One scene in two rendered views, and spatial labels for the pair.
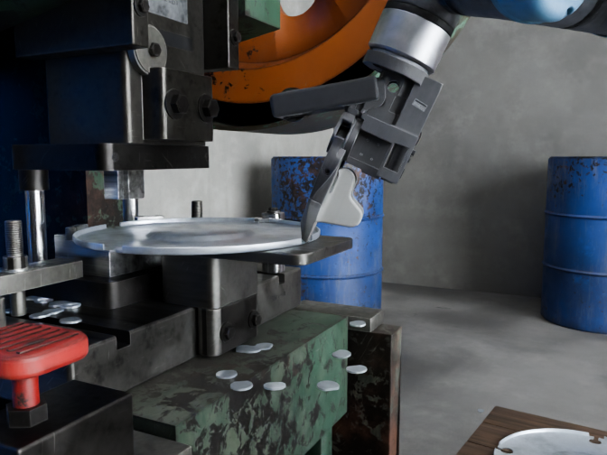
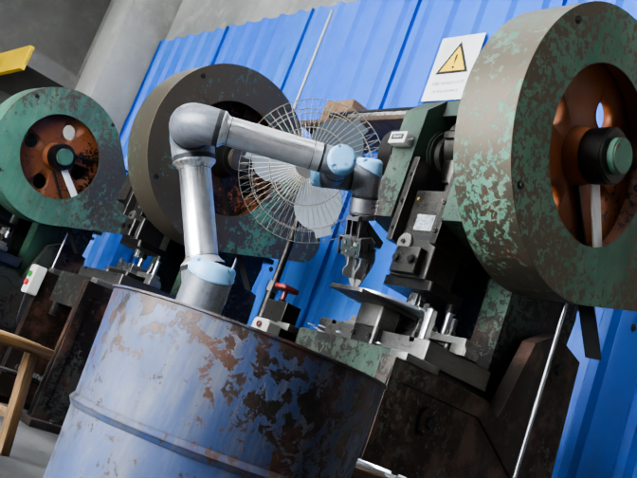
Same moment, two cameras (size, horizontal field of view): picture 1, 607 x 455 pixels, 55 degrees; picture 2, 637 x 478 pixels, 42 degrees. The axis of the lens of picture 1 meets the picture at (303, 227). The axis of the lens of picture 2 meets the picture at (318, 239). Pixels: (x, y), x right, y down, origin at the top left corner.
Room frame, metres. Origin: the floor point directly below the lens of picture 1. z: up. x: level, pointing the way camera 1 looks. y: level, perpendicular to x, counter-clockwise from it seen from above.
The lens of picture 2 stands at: (1.44, -2.16, 0.40)
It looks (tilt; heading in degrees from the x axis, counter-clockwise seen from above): 12 degrees up; 114
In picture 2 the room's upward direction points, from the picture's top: 20 degrees clockwise
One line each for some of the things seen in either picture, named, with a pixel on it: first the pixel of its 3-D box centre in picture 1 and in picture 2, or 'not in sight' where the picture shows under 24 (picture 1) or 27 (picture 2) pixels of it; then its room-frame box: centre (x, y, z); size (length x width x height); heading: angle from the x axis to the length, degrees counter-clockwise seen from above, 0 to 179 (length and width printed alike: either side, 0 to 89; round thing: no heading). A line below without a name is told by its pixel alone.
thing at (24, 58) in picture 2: not in sight; (45, 85); (-4.27, 3.53, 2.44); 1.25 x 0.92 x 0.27; 153
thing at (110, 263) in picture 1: (126, 246); (408, 326); (0.76, 0.23, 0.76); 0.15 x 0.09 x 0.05; 153
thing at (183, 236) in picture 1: (200, 232); (385, 304); (0.70, 0.12, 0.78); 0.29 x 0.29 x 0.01
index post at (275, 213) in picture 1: (273, 239); (427, 323); (0.86, 0.04, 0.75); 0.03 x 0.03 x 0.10; 63
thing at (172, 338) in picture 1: (126, 308); (400, 353); (0.76, 0.24, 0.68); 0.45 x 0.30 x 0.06; 153
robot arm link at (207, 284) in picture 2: not in sight; (206, 285); (0.42, -0.39, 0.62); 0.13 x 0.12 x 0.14; 119
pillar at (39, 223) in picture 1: (35, 214); not in sight; (0.71, 0.33, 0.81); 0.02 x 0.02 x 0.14
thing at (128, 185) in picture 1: (126, 183); (415, 300); (0.76, 0.23, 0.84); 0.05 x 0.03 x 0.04; 153
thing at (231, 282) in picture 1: (235, 290); (367, 321); (0.68, 0.08, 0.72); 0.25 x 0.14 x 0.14; 63
